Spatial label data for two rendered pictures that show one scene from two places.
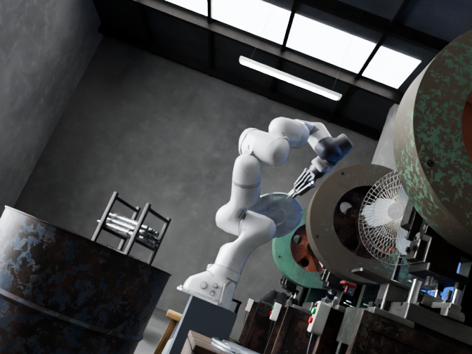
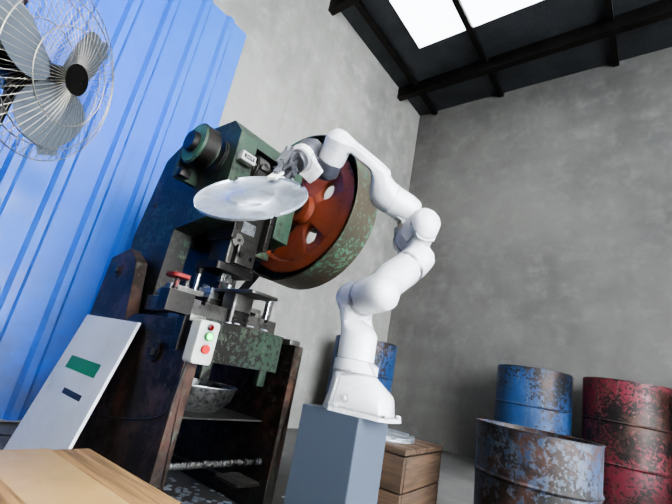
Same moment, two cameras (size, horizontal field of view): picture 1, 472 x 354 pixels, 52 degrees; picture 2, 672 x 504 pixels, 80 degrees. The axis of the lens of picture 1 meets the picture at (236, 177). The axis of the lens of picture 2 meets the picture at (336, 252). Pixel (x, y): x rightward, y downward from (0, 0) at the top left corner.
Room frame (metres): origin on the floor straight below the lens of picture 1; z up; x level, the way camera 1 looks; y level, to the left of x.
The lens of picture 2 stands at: (2.95, 0.54, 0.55)
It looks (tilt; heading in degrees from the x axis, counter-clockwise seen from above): 16 degrees up; 218
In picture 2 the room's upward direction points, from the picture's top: 11 degrees clockwise
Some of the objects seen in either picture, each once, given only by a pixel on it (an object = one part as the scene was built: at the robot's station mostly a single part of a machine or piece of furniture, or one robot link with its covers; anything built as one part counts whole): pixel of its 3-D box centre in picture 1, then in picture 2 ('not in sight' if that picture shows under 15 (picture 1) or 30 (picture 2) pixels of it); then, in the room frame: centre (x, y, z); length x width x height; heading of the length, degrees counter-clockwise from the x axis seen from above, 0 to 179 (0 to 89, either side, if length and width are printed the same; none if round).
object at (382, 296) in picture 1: (381, 296); (242, 308); (1.88, -0.70, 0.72); 0.25 x 0.14 x 0.14; 87
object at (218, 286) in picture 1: (210, 282); (363, 388); (1.93, -0.06, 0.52); 0.22 x 0.19 x 0.14; 92
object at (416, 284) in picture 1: (414, 291); (267, 309); (1.70, -0.74, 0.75); 0.03 x 0.03 x 0.10; 87
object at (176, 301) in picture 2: (340, 313); (171, 317); (2.20, -0.66, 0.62); 0.10 x 0.06 x 0.20; 177
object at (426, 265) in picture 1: (435, 278); (224, 273); (1.87, -0.88, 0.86); 0.20 x 0.16 x 0.05; 177
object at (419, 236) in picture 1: (437, 232); (241, 235); (1.88, -0.83, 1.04); 0.17 x 0.15 x 0.30; 87
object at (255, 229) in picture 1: (246, 242); (355, 318); (1.92, -0.14, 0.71); 0.18 x 0.11 x 0.25; 64
